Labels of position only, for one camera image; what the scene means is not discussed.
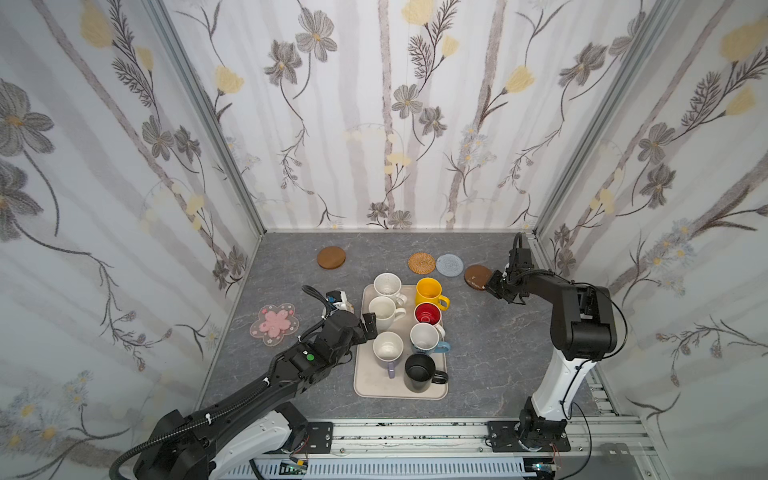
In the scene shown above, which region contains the white mug blue handle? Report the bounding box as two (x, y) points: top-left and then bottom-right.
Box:
(409, 323), (451, 355)

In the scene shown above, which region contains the grey blue woven coaster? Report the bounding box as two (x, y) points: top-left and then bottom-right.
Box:
(436, 253), (464, 278)

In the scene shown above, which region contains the white mug red inside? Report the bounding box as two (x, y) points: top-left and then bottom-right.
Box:
(414, 302), (442, 326)

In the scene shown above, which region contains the white slotted cable duct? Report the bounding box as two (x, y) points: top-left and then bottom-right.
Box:
(224, 458), (536, 479)

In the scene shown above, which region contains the beige serving tray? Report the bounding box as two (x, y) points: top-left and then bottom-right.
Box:
(353, 285), (449, 401)

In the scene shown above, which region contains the glossy amber round coaster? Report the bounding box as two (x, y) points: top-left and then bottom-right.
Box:
(464, 264), (493, 291)

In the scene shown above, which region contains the black corrugated cable conduit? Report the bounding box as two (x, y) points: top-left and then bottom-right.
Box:
(107, 389), (271, 480)

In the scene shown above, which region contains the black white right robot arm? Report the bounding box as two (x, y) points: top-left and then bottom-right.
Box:
(485, 234), (618, 451)

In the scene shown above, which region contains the black mug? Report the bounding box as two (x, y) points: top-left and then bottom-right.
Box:
(404, 354), (449, 393)

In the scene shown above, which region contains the plain white mug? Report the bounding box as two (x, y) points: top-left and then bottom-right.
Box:
(368, 296), (406, 332)

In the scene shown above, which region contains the aluminium mounting rail frame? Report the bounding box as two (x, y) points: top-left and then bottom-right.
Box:
(153, 416), (670, 480)

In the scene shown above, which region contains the dark wooden round coaster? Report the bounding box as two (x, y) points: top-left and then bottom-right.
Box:
(316, 246), (347, 270)

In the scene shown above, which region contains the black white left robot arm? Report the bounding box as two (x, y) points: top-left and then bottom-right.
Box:
(121, 310), (377, 479)

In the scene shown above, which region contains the woven rattan round coaster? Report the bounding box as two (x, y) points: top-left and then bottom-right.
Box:
(407, 252), (436, 275)

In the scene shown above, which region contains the yellow mug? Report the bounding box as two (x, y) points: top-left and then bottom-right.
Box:
(415, 277), (450, 311)

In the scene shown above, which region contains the pink flower shaped coaster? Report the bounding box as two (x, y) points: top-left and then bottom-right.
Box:
(249, 303), (300, 347)

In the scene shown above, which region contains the white mug purple handle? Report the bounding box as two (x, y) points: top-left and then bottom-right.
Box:
(372, 331), (404, 380)

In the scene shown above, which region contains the speckled white mug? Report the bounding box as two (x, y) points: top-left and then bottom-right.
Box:
(373, 272), (408, 307)

